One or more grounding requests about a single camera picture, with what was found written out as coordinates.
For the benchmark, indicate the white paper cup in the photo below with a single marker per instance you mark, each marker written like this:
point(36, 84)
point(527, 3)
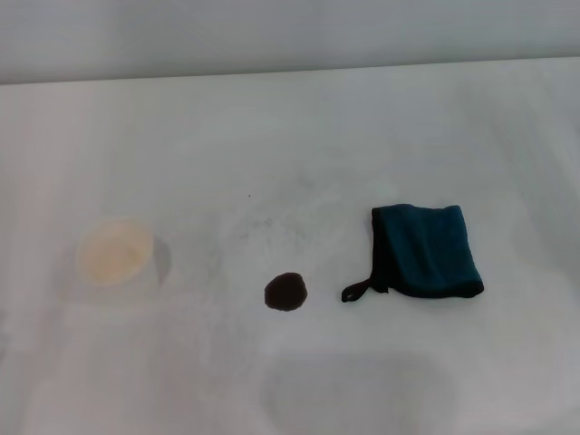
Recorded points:
point(115, 251)

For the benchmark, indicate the black liquid stain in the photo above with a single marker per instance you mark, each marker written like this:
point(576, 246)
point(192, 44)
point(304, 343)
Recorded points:
point(285, 292)

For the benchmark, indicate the blue rag with black trim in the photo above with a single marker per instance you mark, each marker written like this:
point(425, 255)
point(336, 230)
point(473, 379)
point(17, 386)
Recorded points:
point(430, 249)

